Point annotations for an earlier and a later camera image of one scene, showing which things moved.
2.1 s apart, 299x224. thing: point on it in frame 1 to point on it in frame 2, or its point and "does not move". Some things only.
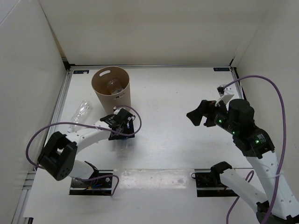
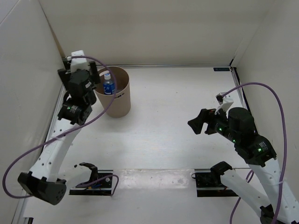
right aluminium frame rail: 238,85 does not move
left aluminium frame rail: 67,80 does not move
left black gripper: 116,137 to 94,74
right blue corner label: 221,69 does not move
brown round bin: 111,86 does not move
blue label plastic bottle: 123,146 to 109,86
